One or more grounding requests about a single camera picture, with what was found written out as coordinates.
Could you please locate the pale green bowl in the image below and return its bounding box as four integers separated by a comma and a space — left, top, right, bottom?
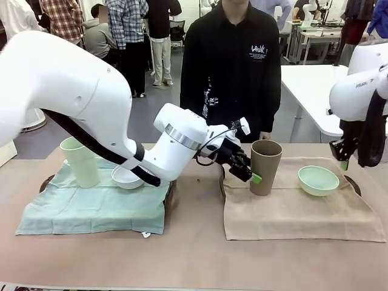
297, 165, 340, 197

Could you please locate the person's right forearm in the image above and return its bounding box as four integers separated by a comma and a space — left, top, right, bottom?
179, 81, 209, 118

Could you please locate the seated person in grey hoodie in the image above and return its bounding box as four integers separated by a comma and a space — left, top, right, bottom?
81, 2, 119, 61

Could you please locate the pale green tall cup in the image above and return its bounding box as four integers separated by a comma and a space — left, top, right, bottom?
59, 136, 101, 190

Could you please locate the black right arm cable sleeve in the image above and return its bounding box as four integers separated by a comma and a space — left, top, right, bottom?
356, 89, 388, 169

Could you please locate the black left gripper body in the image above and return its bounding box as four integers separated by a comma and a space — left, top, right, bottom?
211, 138, 247, 167

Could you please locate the person in blue plaid shirt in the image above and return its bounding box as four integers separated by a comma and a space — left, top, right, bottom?
104, 0, 150, 99

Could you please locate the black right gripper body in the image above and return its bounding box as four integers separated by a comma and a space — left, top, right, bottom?
329, 119, 363, 162

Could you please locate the white table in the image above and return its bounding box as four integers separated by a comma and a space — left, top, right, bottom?
279, 64, 350, 144

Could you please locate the person's left forearm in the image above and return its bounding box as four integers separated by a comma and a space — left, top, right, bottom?
259, 86, 282, 135

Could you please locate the dark brown tray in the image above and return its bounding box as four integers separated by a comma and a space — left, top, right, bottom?
218, 166, 362, 197
39, 173, 179, 215

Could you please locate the thin black camera cable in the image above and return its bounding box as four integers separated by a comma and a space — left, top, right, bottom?
195, 126, 239, 167

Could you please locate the grey work table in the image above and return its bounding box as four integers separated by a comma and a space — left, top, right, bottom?
290, 20, 347, 65

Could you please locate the brown tall cup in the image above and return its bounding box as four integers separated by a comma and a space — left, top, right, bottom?
249, 139, 284, 196

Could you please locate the black arm cable sleeve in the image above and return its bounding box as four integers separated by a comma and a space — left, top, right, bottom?
42, 108, 162, 188
356, 89, 388, 169

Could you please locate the white box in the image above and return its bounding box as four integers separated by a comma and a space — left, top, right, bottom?
0, 140, 16, 168

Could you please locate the person in maroon clothes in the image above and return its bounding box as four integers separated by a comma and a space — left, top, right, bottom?
335, 0, 377, 60

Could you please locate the person in blue jacket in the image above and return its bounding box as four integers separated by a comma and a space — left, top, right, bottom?
367, 0, 388, 42

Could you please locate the white bowl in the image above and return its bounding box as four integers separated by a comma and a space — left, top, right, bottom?
110, 164, 146, 190

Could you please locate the green cloth mat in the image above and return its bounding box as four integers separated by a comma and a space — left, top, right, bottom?
15, 156, 173, 238

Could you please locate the beige cloth mat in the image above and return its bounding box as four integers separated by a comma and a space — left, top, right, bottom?
222, 155, 387, 244

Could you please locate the black left arm cable sleeve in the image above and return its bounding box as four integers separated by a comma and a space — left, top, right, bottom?
42, 108, 162, 188

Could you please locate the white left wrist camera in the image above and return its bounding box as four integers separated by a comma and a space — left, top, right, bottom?
231, 118, 252, 136

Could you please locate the person in black tee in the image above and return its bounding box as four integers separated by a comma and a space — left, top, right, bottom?
144, 0, 183, 88

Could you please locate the person in red plaid shirt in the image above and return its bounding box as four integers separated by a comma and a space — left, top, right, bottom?
40, 0, 85, 47

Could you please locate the person in black shirt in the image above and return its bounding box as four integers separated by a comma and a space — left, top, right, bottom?
179, 0, 283, 144

